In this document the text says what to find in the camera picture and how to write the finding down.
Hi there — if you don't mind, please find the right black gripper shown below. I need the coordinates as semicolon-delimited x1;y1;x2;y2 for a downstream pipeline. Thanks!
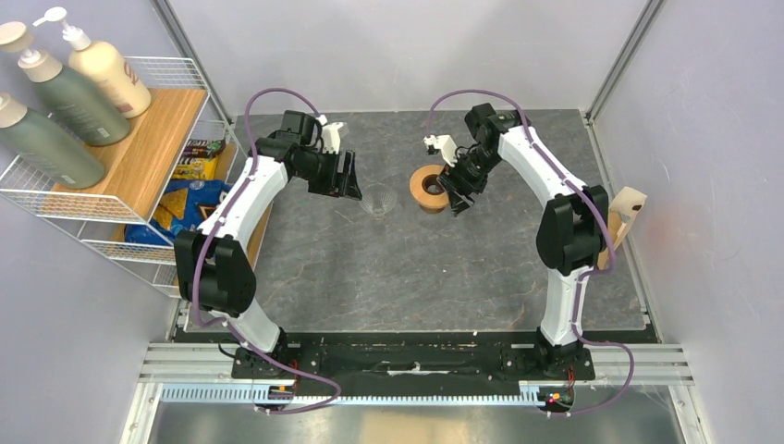
436;146;502;217

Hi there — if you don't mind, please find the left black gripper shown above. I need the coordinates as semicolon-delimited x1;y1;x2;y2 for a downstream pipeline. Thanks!
294;148;361;201

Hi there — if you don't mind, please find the wooden dripper stand ring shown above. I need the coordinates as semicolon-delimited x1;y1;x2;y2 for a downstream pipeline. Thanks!
409;164;451;215

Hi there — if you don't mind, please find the clear glass dripper cone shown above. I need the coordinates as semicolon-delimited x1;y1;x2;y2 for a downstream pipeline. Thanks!
360;183;398;219

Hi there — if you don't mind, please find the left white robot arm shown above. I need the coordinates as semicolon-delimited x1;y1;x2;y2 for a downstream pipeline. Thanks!
174;111;362;378

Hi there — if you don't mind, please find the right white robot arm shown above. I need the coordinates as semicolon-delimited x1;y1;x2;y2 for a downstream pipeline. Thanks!
424;104;608;378

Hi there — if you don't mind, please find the wooden filter holder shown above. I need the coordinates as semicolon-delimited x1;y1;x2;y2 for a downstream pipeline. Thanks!
607;187;647;252

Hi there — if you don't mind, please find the yellow candy bag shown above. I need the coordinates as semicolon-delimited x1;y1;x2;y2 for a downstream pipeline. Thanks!
171;139;227;180

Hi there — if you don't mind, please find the blue Doritos chip bag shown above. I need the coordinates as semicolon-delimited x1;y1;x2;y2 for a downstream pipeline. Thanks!
124;179;231;245

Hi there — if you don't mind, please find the cream pump bottle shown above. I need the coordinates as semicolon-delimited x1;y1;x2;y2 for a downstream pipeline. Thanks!
32;6;152;118

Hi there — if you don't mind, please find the green pump bottle middle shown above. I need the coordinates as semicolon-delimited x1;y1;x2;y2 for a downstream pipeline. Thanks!
1;21;131;147

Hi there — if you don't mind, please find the green pump bottle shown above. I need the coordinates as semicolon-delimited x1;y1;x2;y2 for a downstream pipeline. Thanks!
1;92;105;190
1;21;131;147

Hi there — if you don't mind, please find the green pump bottle front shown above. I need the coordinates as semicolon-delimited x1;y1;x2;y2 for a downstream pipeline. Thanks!
1;92;105;190

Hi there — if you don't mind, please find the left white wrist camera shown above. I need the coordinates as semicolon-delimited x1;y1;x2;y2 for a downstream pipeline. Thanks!
316;115;349;154

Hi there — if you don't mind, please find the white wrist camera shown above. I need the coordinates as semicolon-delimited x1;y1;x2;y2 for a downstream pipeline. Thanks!
316;115;349;154
423;135;458;167

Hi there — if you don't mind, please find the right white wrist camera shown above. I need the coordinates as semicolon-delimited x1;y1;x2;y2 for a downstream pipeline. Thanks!
423;135;458;167

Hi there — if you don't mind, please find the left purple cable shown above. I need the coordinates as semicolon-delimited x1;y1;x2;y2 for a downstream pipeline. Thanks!
190;87;343;416

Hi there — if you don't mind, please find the purple cable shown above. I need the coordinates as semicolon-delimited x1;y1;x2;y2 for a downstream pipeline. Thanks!
190;87;343;416
426;89;636;419

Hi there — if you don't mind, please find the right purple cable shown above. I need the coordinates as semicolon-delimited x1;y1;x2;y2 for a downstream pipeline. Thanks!
426;89;636;419

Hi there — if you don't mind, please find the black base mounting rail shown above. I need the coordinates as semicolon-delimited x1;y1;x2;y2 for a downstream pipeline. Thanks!
175;328;655;414

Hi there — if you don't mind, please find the white wire shelf rack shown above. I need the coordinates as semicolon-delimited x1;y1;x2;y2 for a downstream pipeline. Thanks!
1;56;247;298

